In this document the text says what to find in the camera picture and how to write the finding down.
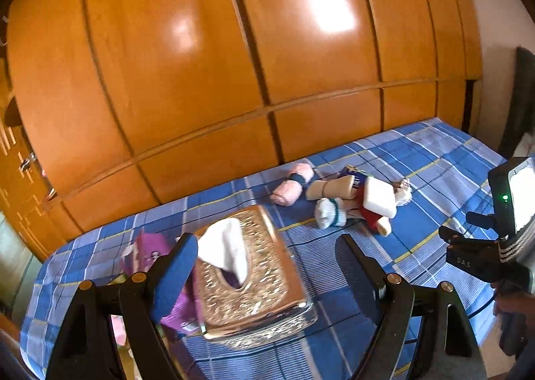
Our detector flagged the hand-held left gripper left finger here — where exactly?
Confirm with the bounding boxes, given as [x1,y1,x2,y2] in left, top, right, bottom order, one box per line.
[45,233,199,380]

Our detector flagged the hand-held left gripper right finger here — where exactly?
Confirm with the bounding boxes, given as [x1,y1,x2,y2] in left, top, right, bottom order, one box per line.
[335,233,488,380]

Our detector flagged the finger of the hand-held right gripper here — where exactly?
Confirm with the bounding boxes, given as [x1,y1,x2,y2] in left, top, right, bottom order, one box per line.
[438,225,502,281]
[465,211,499,232]

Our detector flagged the red fuzzy sock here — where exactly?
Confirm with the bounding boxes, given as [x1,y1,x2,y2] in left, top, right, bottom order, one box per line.
[354,187,394,237]

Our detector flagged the person's right hand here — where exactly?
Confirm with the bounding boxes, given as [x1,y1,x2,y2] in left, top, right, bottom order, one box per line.
[490,282,528,316]

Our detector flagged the purple packet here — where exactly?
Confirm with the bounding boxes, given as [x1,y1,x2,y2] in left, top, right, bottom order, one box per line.
[120,228,200,335]

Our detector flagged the white tissue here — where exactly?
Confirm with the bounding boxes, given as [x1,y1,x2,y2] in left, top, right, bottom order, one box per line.
[196,218,247,285]

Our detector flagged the white sock with green band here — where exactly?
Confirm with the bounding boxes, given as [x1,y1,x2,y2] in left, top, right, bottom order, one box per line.
[315,195,361,230]

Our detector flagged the silver embossed tissue box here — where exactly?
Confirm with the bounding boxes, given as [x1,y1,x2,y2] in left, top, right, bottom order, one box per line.
[190,204,319,351]

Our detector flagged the white foam block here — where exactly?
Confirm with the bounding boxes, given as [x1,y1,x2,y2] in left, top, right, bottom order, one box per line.
[362,176,399,218]

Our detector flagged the blue plaid bed sheet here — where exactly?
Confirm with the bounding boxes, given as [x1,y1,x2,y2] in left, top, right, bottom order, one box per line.
[19,117,508,380]

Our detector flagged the beige rolled sock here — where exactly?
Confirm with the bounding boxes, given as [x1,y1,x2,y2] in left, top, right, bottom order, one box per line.
[306,176,361,202]

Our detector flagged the dark hanging cloth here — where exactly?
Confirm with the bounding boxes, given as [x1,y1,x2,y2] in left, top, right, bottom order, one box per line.
[504,45,535,157]

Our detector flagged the pink rolled sock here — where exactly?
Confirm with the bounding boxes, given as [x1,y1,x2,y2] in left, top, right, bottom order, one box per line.
[270,160,319,207]

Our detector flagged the wooden door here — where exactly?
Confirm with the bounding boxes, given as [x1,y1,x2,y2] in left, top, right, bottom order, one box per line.
[0,56,57,261]

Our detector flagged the wooden wardrobe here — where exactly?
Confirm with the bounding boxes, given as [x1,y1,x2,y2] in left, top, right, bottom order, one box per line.
[6,0,485,257]

